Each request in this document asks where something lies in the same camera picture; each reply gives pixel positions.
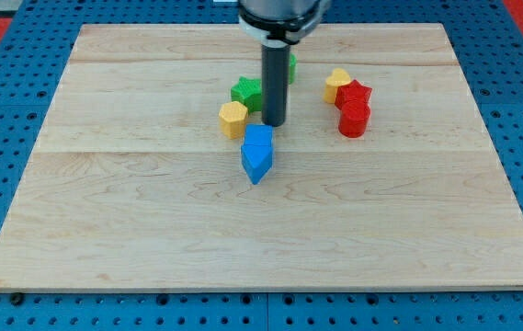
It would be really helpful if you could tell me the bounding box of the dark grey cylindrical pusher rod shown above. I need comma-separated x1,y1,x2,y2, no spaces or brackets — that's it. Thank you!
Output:
261,45,290,127

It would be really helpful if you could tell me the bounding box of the green circle block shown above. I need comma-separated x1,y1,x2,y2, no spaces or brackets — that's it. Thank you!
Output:
288,53,297,85

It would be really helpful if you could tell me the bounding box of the green star block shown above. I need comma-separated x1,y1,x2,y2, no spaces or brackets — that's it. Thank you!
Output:
231,76,262,113

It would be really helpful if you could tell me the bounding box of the red star block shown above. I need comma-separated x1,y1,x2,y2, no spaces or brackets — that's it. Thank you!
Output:
335,80,372,110

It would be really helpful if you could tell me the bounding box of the yellow heart block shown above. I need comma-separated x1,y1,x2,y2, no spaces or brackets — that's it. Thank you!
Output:
323,68,351,104

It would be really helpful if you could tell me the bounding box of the yellow hexagon block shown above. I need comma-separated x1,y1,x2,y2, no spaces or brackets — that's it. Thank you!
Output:
219,101,248,139

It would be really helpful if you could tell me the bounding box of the red cylinder block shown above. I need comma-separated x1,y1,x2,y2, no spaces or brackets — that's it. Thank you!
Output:
338,100,371,138

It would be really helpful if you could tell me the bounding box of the blue triangle block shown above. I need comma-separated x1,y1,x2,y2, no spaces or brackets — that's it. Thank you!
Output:
241,144,273,185

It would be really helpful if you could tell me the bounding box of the light wooden board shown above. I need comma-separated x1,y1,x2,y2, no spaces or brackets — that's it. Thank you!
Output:
0,23,523,293

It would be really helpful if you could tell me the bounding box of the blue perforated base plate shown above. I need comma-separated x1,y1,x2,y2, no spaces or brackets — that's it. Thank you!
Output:
0,0,523,330

